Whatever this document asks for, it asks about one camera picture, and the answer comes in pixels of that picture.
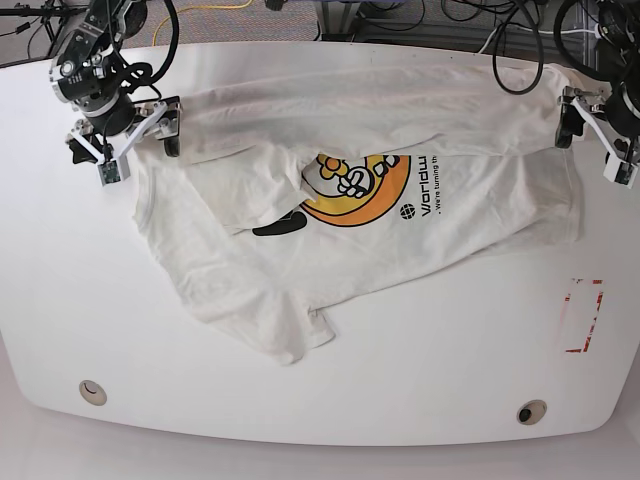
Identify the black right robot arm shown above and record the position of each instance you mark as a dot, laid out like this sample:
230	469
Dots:
118	100

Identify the right table cable grommet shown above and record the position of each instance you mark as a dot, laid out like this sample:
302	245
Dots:
531	412

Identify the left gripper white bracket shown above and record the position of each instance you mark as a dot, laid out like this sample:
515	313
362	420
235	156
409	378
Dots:
614	120

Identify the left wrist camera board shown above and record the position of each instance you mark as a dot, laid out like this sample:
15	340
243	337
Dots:
620	172

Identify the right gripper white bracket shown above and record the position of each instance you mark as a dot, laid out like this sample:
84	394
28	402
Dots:
123	128

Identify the aluminium frame rack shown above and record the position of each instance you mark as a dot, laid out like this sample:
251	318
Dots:
468	26

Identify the table cable grommet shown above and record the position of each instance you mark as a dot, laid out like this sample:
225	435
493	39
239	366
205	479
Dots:
531	412
92	393

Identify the black tripod stand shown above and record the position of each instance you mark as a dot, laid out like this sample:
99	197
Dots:
50	18

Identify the red tape rectangle marking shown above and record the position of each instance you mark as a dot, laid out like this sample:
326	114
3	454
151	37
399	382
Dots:
579	314

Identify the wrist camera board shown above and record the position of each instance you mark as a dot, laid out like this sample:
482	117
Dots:
113	171
620	172

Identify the left table cable grommet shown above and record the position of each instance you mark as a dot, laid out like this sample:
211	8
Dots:
92	393

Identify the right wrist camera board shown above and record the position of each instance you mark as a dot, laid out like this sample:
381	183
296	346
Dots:
113	171

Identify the white graphic T-shirt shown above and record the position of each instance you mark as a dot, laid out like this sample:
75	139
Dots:
292	195

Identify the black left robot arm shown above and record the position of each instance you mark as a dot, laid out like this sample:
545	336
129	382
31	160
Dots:
619	62

